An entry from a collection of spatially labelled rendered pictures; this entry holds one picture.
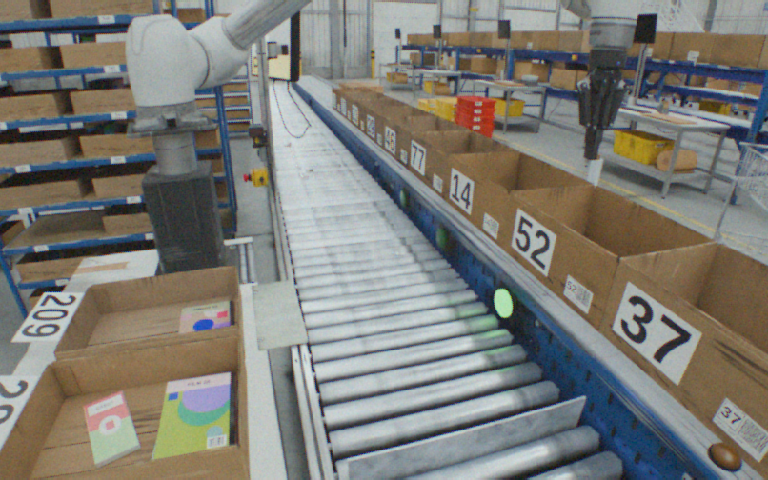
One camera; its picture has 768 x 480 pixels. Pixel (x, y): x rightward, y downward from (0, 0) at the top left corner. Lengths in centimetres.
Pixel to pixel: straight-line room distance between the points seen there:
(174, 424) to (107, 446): 13
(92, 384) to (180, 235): 46
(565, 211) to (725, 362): 66
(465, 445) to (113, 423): 65
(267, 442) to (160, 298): 57
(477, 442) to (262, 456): 38
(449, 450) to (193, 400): 48
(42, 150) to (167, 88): 126
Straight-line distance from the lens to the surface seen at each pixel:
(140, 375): 101
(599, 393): 95
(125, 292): 127
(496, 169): 158
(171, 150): 124
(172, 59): 120
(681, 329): 81
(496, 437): 84
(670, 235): 116
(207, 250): 130
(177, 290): 124
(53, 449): 98
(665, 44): 676
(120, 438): 92
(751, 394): 77
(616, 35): 99
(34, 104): 235
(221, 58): 132
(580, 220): 134
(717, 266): 110
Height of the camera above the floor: 140
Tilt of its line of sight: 26 degrees down
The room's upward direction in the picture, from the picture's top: 1 degrees clockwise
